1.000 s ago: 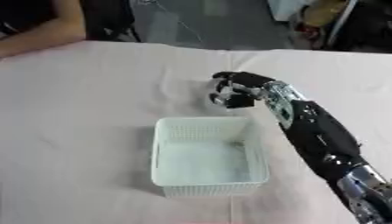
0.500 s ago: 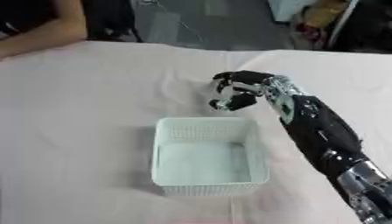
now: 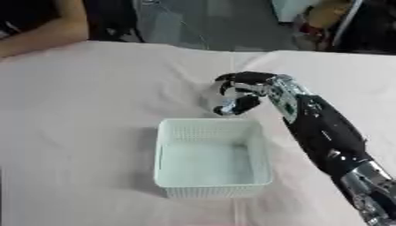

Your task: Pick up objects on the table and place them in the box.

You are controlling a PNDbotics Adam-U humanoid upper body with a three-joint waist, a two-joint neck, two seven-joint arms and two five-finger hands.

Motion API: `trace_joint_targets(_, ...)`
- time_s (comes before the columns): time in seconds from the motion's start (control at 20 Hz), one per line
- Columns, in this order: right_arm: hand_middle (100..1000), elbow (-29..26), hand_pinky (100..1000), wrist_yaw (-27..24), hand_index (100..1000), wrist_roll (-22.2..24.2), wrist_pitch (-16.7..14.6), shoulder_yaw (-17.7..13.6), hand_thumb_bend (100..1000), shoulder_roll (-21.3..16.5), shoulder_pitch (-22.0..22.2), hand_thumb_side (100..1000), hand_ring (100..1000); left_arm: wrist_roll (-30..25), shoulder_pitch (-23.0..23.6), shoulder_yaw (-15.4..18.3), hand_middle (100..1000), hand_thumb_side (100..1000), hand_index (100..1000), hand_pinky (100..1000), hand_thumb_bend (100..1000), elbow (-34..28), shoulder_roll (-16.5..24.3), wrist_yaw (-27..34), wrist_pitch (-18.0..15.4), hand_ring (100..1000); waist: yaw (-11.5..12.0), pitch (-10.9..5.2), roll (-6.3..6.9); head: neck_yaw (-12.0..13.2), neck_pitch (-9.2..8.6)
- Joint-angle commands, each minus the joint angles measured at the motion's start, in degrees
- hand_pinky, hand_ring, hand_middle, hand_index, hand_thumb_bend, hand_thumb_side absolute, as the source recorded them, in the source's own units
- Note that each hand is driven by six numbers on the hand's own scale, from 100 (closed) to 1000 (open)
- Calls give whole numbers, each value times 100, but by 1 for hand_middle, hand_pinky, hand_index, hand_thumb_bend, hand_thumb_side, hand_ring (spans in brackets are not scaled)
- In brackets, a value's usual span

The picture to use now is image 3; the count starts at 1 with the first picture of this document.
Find white perforated plastic basket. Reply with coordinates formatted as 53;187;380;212
151;117;274;200

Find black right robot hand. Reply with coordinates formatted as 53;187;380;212
211;71;284;117

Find black chair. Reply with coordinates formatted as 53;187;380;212
81;0;148;43

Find brown bag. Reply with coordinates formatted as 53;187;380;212
292;1;358;51

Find white cabinet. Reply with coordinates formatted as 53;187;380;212
270;0;317;24

